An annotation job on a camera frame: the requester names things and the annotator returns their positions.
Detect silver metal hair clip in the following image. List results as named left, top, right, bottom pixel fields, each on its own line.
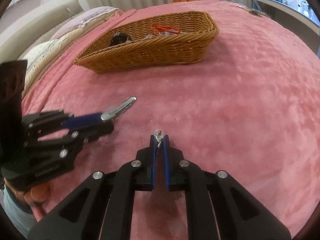
left=100, top=96, right=137, bottom=121

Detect silver earring with keyring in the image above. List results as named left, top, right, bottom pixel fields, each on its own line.
left=155, top=129, right=164, bottom=148

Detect left hand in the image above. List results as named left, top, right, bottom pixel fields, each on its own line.
left=4, top=178, right=50, bottom=204

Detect beige quilt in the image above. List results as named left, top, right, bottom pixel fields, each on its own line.
left=22, top=10, right=123, bottom=96

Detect white floral pillow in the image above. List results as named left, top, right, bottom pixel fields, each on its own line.
left=22, top=34, right=68, bottom=74

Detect beige padded headboard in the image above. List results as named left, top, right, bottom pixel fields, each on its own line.
left=1, top=0, right=84, bottom=62

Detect pink fleece blanket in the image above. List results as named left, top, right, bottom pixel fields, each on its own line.
left=23, top=0, right=319, bottom=235

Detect lilac pillow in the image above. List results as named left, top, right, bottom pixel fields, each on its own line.
left=50, top=6, right=120, bottom=40

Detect brown wicker basket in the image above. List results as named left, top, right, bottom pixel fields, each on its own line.
left=73, top=11, right=219, bottom=74

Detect items on bed corner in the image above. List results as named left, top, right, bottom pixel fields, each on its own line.
left=236, top=5, right=271, bottom=18

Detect white desk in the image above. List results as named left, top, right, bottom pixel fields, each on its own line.
left=252, top=0, right=319, bottom=57

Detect black cord bracelet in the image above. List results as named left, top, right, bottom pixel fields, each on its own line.
left=108, top=31, right=133, bottom=48

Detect orange cord bracelet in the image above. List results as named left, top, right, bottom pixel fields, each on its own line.
left=150, top=24, right=181, bottom=36

